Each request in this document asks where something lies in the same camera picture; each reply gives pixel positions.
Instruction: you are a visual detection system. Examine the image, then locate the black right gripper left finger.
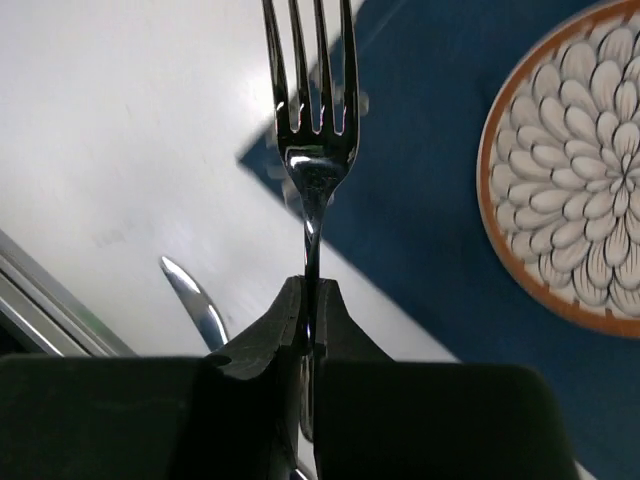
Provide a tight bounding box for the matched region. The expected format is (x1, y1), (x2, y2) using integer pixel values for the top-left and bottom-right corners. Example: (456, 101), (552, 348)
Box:
(1, 276), (306, 479)

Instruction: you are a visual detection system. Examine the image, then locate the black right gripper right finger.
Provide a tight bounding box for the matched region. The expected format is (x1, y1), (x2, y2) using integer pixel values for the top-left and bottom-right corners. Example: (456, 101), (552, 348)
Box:
(314, 280), (578, 479)

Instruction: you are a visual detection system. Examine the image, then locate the silver table knife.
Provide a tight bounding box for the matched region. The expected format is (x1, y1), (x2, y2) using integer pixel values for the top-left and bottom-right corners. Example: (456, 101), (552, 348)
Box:
(159, 256), (229, 352)

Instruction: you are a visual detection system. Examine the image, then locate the blue fish placemat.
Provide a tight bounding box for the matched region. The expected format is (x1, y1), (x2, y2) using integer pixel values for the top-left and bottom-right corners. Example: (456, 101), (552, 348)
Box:
(235, 0), (640, 480)

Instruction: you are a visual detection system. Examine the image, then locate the silver fork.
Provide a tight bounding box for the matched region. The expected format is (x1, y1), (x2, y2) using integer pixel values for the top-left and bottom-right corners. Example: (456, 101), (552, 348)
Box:
(262, 0), (360, 442)

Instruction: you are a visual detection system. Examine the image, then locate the patterned ceramic plate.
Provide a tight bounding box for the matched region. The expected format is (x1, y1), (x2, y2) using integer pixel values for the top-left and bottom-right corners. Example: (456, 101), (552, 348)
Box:
(476, 1), (639, 338)

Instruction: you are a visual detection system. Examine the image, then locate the front aluminium rail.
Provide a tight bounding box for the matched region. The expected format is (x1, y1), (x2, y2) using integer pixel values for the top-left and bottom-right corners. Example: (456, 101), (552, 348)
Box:
(1, 233), (135, 357)

